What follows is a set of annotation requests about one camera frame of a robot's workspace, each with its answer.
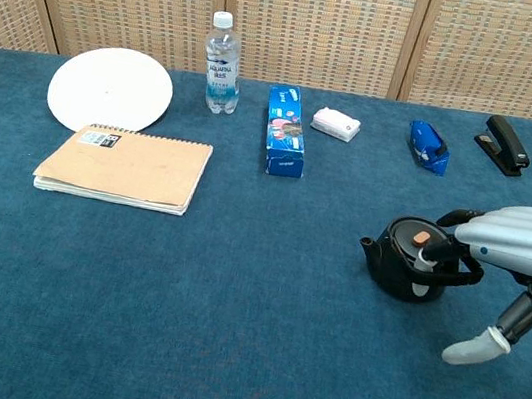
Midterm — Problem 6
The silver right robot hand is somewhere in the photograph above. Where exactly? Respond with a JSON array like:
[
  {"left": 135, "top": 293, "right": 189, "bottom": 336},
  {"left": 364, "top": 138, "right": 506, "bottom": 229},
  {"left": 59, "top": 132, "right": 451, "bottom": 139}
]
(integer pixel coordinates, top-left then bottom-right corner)
[{"left": 400, "top": 190, "right": 532, "bottom": 378}]

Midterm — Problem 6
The small black teapot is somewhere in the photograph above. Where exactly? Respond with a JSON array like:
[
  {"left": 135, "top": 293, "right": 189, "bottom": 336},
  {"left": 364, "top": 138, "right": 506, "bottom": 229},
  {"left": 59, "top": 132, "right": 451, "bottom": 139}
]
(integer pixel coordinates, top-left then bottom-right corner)
[{"left": 350, "top": 208, "right": 481, "bottom": 313}]

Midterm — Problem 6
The black stapler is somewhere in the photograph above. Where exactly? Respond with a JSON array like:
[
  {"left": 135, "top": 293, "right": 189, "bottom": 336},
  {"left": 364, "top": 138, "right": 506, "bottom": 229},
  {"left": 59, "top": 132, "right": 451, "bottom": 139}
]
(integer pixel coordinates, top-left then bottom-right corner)
[{"left": 468, "top": 111, "right": 532, "bottom": 180}]

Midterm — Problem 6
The blue snack packet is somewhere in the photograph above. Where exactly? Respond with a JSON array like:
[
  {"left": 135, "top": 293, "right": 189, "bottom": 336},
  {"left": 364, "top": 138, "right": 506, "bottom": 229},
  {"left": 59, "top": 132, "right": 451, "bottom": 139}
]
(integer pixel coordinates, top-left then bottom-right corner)
[{"left": 401, "top": 118, "right": 456, "bottom": 178}]

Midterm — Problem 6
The white tissue pack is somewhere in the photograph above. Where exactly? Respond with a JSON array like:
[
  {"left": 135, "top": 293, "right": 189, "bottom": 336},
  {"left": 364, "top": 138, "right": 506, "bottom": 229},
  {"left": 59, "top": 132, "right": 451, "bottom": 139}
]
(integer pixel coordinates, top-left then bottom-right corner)
[{"left": 307, "top": 105, "right": 365, "bottom": 145}]

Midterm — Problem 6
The long blue cardboard box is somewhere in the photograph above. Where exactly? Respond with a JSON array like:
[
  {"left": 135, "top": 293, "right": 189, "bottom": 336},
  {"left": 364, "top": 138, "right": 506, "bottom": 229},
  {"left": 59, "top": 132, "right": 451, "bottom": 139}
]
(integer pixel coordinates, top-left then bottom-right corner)
[{"left": 256, "top": 82, "right": 317, "bottom": 181}]

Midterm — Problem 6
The woven folding screen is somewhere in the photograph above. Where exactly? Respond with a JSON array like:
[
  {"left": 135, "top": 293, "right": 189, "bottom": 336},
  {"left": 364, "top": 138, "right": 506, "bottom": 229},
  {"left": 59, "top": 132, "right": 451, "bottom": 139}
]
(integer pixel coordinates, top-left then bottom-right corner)
[{"left": 0, "top": 0, "right": 532, "bottom": 147}]

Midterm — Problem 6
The blue table cloth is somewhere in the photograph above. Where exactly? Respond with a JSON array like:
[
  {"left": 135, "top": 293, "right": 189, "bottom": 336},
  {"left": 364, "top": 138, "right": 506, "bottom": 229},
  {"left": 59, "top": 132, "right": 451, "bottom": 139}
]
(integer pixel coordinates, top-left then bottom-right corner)
[{"left": 0, "top": 33, "right": 532, "bottom": 399}]

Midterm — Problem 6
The clear plastic water bottle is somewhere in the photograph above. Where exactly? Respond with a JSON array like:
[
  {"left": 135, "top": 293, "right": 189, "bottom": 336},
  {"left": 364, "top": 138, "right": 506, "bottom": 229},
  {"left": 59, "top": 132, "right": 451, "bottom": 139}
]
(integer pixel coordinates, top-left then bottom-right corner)
[{"left": 194, "top": 9, "right": 253, "bottom": 119}]

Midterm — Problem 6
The brown spiral notebook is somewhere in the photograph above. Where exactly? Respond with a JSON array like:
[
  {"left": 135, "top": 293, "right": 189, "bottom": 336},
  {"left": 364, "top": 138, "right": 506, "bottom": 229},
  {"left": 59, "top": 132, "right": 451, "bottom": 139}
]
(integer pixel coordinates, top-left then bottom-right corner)
[{"left": 29, "top": 114, "right": 215, "bottom": 221}]

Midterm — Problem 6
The white round plate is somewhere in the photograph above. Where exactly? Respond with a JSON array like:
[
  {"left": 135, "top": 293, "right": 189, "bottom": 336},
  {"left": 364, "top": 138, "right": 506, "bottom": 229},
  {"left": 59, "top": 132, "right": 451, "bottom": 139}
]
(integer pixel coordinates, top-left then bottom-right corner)
[{"left": 42, "top": 37, "right": 180, "bottom": 147}]

